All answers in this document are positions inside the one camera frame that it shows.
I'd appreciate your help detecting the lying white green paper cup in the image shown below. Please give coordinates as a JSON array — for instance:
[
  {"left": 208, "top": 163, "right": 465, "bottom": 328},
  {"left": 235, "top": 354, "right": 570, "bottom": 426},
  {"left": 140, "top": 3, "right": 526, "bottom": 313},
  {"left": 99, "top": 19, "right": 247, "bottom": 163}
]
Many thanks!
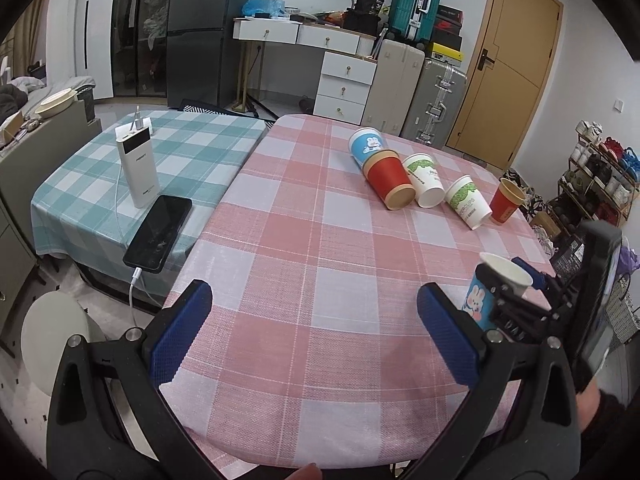
[{"left": 402, "top": 153, "right": 445, "bottom": 208}]

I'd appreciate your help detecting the woven grey basket bag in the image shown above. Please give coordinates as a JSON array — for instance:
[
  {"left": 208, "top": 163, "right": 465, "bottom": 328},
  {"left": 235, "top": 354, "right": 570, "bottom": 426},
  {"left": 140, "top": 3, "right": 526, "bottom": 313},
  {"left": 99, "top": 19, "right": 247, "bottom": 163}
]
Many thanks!
[{"left": 605, "top": 274, "right": 639, "bottom": 349}]

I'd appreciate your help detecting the pink checked tablecloth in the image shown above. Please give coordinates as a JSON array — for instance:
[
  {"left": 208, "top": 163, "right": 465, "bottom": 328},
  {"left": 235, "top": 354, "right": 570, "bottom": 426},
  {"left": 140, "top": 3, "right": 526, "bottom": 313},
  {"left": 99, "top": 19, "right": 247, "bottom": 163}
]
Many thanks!
[{"left": 162, "top": 115, "right": 550, "bottom": 479}]

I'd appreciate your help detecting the white power bank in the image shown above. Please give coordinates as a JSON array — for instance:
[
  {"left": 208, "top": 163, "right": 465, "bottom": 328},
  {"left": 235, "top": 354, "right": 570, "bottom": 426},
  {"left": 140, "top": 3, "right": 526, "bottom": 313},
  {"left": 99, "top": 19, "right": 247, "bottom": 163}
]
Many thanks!
[{"left": 115, "top": 124, "right": 160, "bottom": 209}]

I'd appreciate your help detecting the lying red paper cup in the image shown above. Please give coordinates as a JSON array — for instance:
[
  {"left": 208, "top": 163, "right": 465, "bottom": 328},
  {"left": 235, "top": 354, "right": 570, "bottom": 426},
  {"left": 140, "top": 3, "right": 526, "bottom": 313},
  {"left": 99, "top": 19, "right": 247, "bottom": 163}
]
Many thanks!
[{"left": 362, "top": 150, "right": 416, "bottom": 210}]

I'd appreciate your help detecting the wooden shoe rack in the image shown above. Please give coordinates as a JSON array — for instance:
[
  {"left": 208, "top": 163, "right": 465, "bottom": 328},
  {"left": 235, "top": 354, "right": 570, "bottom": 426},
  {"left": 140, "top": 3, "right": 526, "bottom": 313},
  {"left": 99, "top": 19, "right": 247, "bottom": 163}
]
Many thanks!
[{"left": 547, "top": 133, "right": 639, "bottom": 234}]

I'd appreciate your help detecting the teal suitcase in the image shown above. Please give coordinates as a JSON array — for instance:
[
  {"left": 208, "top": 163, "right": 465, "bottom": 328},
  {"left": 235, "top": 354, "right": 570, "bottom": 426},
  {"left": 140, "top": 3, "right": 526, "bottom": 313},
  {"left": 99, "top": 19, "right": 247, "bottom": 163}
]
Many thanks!
[{"left": 388, "top": 0, "right": 440, "bottom": 44}]

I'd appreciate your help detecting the upright red paper cup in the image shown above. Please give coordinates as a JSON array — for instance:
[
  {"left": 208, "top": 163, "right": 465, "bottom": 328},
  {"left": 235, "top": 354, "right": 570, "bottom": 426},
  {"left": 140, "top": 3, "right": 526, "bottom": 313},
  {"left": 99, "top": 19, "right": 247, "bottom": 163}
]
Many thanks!
[{"left": 489, "top": 178, "right": 526, "bottom": 224}]

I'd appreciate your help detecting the person's right hand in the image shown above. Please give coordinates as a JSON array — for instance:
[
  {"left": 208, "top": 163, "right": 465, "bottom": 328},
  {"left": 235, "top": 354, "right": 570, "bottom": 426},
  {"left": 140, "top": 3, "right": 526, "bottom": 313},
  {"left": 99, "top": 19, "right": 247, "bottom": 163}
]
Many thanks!
[{"left": 576, "top": 377, "right": 622, "bottom": 432}]

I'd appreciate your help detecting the wooden door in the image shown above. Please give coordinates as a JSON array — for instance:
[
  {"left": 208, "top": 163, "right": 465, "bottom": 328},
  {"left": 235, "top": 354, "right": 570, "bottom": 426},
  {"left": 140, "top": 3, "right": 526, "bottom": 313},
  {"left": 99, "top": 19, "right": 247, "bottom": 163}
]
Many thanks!
[{"left": 447, "top": 0, "right": 563, "bottom": 170}]

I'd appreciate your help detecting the round white stool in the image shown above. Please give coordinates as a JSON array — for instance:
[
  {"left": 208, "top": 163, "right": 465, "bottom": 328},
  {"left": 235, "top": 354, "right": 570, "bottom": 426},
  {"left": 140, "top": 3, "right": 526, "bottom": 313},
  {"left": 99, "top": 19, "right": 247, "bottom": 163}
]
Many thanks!
[{"left": 21, "top": 290, "right": 105, "bottom": 396}]

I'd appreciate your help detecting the beige suitcase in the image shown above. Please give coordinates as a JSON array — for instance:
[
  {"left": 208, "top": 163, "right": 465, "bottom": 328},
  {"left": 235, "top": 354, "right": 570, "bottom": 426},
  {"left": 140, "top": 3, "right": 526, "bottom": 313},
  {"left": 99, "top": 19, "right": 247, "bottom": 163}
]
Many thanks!
[{"left": 360, "top": 39, "right": 425, "bottom": 136}]

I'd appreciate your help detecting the glass door cabinet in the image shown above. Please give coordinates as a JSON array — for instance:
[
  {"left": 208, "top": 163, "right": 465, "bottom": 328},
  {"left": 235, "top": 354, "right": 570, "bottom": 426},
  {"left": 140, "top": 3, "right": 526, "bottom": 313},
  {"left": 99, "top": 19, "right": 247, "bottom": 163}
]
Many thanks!
[{"left": 111, "top": 0, "right": 170, "bottom": 98}]

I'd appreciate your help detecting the silver suitcase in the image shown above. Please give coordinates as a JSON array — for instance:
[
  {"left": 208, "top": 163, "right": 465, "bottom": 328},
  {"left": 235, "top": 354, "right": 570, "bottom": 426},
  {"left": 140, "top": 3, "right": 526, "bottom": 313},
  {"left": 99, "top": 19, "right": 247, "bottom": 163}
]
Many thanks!
[{"left": 400, "top": 58, "right": 468, "bottom": 148}]

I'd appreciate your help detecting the teal checked tablecloth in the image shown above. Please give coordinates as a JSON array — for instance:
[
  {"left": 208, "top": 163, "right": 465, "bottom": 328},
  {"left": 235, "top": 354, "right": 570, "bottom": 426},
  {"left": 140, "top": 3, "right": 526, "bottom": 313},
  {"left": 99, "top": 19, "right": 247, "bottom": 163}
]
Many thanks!
[{"left": 30, "top": 110, "right": 267, "bottom": 298}]

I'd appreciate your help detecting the yellow black box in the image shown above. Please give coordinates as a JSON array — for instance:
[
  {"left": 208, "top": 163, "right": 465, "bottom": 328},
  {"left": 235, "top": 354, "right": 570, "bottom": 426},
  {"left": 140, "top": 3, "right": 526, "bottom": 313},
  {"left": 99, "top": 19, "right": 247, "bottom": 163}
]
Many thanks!
[{"left": 430, "top": 42, "right": 463, "bottom": 67}]

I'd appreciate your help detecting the white drawer desk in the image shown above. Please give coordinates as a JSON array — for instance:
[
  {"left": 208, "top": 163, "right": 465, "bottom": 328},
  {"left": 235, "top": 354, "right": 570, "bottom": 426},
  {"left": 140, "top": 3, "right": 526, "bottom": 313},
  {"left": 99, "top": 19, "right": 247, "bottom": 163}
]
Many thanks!
[{"left": 232, "top": 18, "right": 376, "bottom": 125}]

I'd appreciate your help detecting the tilted white green paper cup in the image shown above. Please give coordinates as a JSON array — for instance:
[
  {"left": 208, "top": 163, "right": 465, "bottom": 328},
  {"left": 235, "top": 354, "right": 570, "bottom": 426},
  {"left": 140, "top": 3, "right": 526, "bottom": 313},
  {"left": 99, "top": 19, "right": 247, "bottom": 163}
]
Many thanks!
[{"left": 445, "top": 174, "right": 491, "bottom": 231}]

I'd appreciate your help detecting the lying blue bunny paper cup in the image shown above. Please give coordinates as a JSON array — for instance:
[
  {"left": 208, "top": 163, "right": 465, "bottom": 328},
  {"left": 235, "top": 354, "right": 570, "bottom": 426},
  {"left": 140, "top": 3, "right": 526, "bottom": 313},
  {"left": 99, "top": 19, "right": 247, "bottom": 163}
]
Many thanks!
[{"left": 348, "top": 128, "right": 387, "bottom": 168}]

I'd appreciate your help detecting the person's left hand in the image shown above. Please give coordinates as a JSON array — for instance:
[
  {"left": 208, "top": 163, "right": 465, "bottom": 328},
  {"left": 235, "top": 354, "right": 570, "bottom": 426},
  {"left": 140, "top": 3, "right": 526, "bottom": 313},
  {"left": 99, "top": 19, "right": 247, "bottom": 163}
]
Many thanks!
[{"left": 286, "top": 463, "right": 322, "bottom": 480}]

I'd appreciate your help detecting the black smartphone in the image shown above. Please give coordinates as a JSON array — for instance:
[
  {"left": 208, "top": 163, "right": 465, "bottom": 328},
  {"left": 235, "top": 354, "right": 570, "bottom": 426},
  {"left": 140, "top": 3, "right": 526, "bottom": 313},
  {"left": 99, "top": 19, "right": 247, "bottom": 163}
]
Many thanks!
[{"left": 122, "top": 195, "right": 192, "bottom": 274}]

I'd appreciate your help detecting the blue plastic bag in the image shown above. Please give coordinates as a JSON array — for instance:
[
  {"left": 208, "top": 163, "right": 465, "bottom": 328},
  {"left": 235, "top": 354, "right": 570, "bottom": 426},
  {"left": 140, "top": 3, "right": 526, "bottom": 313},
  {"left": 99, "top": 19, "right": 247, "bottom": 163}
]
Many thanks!
[{"left": 242, "top": 0, "right": 286, "bottom": 18}]

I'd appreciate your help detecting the dark grey refrigerator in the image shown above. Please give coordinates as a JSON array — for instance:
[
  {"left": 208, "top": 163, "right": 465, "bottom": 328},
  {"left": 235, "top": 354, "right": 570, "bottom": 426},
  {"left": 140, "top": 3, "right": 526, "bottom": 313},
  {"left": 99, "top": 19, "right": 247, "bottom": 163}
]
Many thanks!
[{"left": 166, "top": 0, "right": 247, "bottom": 108}]

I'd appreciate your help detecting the blue bunny paper cup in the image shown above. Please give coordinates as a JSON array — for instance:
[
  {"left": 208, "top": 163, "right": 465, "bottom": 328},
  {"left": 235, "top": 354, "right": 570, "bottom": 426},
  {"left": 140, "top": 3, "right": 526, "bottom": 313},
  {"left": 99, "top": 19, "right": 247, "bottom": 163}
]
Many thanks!
[
  {"left": 462, "top": 252, "right": 533, "bottom": 330},
  {"left": 348, "top": 128, "right": 387, "bottom": 168}
]

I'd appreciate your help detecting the black printed bag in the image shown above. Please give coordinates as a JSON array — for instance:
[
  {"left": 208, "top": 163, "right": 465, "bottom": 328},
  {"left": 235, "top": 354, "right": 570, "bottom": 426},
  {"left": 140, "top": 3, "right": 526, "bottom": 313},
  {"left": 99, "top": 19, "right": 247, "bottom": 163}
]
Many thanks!
[{"left": 551, "top": 236, "right": 585, "bottom": 285}]

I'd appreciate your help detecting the white charging cable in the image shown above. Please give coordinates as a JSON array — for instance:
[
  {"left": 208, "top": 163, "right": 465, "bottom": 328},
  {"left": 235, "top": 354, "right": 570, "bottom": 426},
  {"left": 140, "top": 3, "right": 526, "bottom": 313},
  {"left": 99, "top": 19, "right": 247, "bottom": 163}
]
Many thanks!
[{"left": 113, "top": 104, "right": 164, "bottom": 316}]

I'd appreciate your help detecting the purple bag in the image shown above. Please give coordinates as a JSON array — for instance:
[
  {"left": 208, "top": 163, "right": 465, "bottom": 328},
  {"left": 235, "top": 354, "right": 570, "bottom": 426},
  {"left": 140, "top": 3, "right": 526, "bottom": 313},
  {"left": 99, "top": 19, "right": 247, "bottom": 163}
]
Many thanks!
[{"left": 616, "top": 246, "right": 640, "bottom": 276}]

